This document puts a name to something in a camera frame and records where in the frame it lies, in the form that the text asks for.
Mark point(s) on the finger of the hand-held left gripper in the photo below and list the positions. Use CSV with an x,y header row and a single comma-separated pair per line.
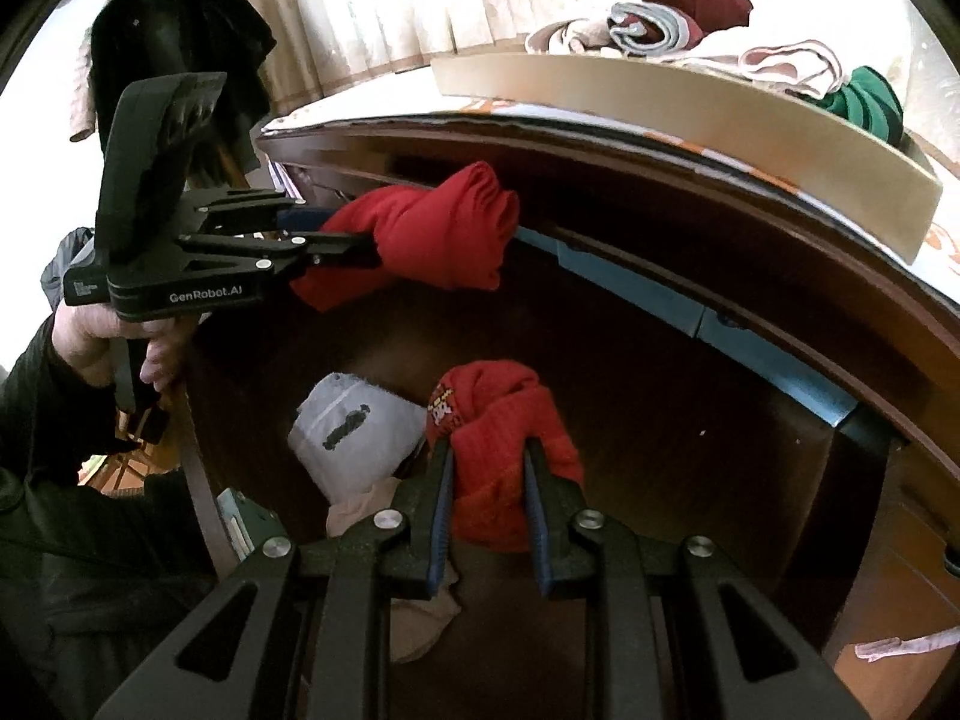
x,y
300,221
330,251

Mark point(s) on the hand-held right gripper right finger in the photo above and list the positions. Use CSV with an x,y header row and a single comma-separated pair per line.
x,y
534,525

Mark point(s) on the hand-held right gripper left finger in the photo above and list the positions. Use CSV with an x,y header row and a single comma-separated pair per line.
x,y
442,525

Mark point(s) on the bright red underwear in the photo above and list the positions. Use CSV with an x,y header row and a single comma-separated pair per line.
x,y
435,232

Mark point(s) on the red printed underwear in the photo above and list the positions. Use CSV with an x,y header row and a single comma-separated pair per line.
x,y
495,420

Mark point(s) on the brown wooden drawer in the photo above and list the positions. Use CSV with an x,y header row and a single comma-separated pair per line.
x,y
675,480

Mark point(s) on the pink beige dotted underwear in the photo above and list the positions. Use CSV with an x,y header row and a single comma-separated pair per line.
x,y
570,34

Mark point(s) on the dark red underwear grey waistband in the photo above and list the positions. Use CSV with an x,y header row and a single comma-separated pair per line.
x,y
712,7

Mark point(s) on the cream dotted underwear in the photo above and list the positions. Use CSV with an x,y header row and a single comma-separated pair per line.
x,y
787,60

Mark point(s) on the green and black underwear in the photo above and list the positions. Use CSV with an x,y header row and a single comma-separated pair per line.
x,y
862,124
874,86

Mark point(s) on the person's left forearm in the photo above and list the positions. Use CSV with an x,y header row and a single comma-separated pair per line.
x,y
45,435

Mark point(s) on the white underwear dark print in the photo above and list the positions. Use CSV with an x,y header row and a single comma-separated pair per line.
x,y
379,461

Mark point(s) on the light blue drawer back strip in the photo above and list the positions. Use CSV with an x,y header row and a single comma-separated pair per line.
x,y
750,349

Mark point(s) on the person's left hand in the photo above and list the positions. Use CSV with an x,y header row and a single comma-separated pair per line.
x,y
82,345

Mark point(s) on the beige cloth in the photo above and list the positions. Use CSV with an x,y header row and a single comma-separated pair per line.
x,y
420,622

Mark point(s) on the black hanging jacket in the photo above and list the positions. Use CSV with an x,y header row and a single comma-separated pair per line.
x,y
187,30

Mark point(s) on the cream patterned curtain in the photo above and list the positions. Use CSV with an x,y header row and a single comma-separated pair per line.
x,y
390,0

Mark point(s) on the person's dark clothing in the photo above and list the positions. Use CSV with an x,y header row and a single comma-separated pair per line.
x,y
90,615

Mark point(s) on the white persimmon print cover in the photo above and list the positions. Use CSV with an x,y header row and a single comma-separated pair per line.
x,y
825,199

